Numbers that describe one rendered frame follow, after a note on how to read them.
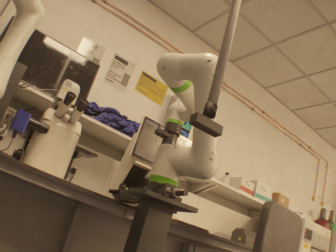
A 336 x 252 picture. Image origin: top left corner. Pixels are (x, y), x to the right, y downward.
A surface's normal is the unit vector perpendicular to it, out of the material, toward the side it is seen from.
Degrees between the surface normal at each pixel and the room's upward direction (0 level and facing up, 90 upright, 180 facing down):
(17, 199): 90
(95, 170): 90
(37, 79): 86
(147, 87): 90
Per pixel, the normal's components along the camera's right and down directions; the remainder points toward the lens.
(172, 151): -0.30, -0.50
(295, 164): 0.58, -0.14
